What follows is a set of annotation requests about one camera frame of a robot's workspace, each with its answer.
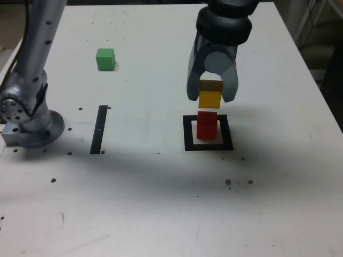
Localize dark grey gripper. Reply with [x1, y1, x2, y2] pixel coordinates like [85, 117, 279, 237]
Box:
[186, 28, 240, 104]

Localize yellow cube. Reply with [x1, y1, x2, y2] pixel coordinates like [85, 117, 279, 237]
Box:
[198, 79, 224, 109]

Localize red cube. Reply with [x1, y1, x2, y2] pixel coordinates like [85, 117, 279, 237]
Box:
[196, 110, 218, 141]

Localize green cube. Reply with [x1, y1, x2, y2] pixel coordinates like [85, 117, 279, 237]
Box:
[95, 48, 116, 72]

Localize black tape square outline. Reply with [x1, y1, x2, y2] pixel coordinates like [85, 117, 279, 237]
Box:
[182, 114, 234, 152]

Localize black tape strip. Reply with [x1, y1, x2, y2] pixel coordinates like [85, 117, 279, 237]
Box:
[90, 105, 108, 155]

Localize white metal frame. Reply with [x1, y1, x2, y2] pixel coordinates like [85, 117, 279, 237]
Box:
[292, 0, 332, 45]

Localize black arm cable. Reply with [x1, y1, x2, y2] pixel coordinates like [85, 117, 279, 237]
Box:
[0, 0, 31, 90]

